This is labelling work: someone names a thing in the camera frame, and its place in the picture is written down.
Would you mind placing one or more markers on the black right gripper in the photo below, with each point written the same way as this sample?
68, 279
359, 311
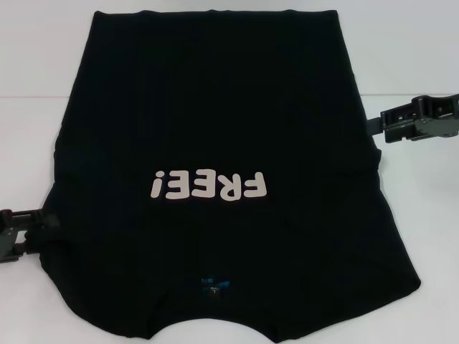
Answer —
441, 118

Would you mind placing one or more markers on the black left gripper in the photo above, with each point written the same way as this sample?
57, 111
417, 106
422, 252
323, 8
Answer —
9, 240

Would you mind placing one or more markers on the black shirt with FREE print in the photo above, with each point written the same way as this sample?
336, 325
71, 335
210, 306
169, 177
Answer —
215, 107

